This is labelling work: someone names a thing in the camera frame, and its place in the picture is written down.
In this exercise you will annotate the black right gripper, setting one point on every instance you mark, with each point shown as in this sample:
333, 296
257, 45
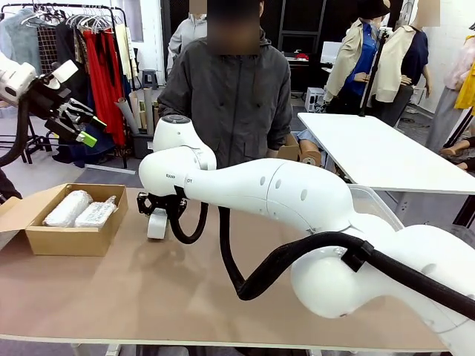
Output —
163, 199

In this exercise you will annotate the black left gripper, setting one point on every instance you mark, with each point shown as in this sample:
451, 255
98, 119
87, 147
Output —
50, 100

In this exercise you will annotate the unwrapped white clock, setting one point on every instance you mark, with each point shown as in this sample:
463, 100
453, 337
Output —
157, 224

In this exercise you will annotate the bubble-wrapped clock showing display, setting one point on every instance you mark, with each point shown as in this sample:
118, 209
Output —
94, 215

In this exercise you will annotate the bubble-wrapped white clock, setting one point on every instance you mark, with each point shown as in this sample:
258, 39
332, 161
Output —
67, 209

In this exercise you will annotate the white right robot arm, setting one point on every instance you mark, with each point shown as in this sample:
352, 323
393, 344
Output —
297, 193

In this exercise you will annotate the navy hanging garment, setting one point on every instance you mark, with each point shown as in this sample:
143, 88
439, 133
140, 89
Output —
100, 142

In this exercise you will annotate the red dress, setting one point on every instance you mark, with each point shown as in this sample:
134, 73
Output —
105, 85

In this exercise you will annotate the grey paper roll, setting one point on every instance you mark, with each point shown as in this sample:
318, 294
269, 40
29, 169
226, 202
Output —
126, 115

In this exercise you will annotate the black clothes rack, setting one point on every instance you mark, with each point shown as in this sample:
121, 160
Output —
118, 92

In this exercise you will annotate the white bar on floor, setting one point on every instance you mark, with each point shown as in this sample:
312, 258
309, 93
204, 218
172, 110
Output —
111, 169

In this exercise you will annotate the cream paper roll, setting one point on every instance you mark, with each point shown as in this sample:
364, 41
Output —
135, 107

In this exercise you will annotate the dark storage bin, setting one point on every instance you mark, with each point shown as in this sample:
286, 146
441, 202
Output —
143, 146

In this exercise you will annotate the pale green paper roll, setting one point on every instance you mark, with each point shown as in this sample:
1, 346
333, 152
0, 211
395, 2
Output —
148, 107

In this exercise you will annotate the black hanging garment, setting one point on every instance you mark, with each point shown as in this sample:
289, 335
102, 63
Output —
68, 48

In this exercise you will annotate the checkered dark garment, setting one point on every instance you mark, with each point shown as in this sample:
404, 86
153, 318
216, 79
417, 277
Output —
46, 52

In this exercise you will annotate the grey step stool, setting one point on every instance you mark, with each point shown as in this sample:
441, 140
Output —
150, 78

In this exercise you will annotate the dark-sleeved bystander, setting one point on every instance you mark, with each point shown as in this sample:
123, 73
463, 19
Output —
9, 185

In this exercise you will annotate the open cardboard box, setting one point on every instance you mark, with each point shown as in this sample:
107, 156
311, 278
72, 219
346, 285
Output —
74, 241

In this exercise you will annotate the light blue garment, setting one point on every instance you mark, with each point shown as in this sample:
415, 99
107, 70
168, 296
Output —
18, 41

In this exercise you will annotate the person in dark grey jacket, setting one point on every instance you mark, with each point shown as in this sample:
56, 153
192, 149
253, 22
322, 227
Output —
230, 104

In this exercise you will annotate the bystander in grey hoodie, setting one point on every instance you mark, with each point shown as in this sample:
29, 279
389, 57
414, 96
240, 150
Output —
185, 37

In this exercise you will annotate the brown cardboard carton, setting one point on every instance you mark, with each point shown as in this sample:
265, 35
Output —
291, 150

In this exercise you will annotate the lying mannequin under table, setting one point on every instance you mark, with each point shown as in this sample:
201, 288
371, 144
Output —
308, 136

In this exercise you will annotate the white crate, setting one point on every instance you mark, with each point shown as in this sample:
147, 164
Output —
314, 98

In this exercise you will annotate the red item on desk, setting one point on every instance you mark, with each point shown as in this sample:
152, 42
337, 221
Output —
301, 56

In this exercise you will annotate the white table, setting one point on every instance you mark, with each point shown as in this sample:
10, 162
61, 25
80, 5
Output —
371, 148

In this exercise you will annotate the clear plastic container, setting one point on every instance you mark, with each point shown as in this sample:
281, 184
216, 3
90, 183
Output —
382, 207

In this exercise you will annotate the mannequin beige jacket blue shirt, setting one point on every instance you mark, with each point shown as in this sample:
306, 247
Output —
356, 63

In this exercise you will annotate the black tripod pole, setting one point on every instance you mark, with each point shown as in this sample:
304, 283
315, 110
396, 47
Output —
373, 74

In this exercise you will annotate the mannequin cream jacket navy top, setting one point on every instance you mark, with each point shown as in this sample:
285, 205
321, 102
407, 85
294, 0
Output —
404, 66

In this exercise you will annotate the black mannequin hat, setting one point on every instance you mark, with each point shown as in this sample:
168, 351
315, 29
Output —
375, 8

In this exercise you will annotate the mannequin pink top yellow cloth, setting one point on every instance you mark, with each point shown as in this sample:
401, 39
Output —
452, 92

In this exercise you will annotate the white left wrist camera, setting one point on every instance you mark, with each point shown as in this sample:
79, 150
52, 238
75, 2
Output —
63, 74

